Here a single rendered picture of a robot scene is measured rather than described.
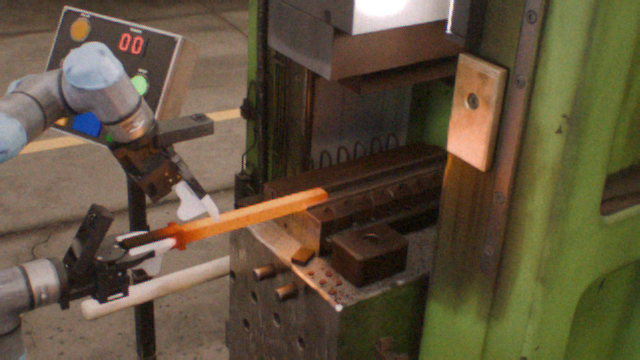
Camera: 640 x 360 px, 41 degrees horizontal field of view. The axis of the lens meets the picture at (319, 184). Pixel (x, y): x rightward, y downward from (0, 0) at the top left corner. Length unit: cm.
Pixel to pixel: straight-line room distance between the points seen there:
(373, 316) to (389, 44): 49
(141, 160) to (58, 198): 234
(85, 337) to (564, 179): 196
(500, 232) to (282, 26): 53
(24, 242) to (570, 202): 249
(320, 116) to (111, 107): 63
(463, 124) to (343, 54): 24
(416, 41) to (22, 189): 255
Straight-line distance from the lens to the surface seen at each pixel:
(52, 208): 367
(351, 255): 153
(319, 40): 147
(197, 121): 143
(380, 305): 157
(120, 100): 132
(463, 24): 134
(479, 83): 136
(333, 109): 184
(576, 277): 146
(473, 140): 139
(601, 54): 126
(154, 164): 141
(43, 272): 142
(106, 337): 293
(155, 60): 189
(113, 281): 147
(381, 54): 151
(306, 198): 162
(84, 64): 129
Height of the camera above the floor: 180
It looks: 28 degrees down
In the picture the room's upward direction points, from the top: 4 degrees clockwise
